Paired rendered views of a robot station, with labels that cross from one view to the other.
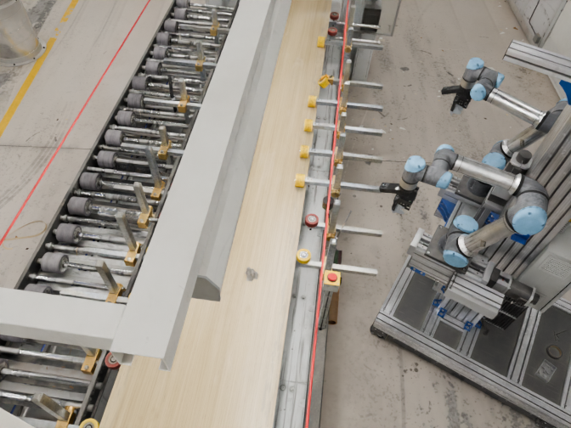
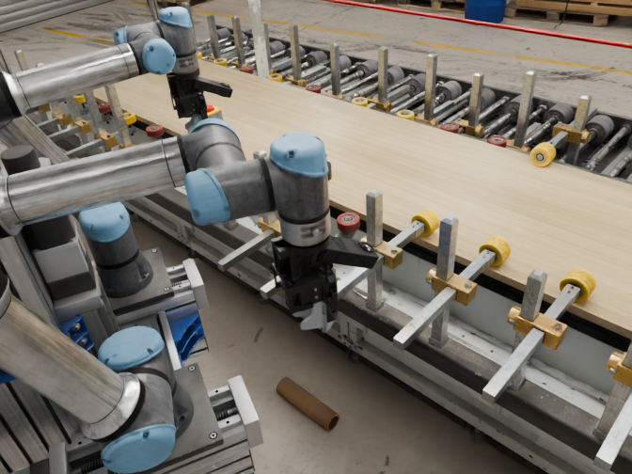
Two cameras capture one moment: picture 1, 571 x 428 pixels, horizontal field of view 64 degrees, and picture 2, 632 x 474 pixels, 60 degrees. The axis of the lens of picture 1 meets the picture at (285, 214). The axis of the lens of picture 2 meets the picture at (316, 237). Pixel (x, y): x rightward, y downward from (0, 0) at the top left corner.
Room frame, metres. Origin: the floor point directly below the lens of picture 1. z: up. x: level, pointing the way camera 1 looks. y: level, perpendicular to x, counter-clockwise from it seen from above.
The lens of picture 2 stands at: (2.53, -1.42, 2.00)
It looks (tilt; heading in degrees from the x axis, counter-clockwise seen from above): 36 degrees down; 131
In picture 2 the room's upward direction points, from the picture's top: 5 degrees counter-clockwise
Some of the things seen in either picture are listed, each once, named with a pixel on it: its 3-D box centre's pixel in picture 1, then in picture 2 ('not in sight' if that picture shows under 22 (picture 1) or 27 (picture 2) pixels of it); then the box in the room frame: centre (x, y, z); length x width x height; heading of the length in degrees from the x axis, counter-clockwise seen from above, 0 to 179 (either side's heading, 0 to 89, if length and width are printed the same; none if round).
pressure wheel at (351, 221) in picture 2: (311, 223); (348, 230); (1.58, -0.16, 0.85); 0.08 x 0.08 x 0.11
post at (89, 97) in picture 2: not in sight; (100, 130); (0.04, -0.14, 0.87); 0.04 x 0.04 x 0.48; 85
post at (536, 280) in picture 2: (339, 140); (523, 340); (2.28, -0.33, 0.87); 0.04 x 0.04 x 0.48; 85
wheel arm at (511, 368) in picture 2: (345, 128); (538, 334); (2.32, -0.36, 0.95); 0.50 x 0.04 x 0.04; 85
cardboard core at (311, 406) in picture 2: (332, 302); (307, 402); (1.49, -0.38, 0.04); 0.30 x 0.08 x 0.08; 175
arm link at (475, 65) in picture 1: (473, 70); (298, 177); (2.08, -0.93, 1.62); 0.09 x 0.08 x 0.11; 54
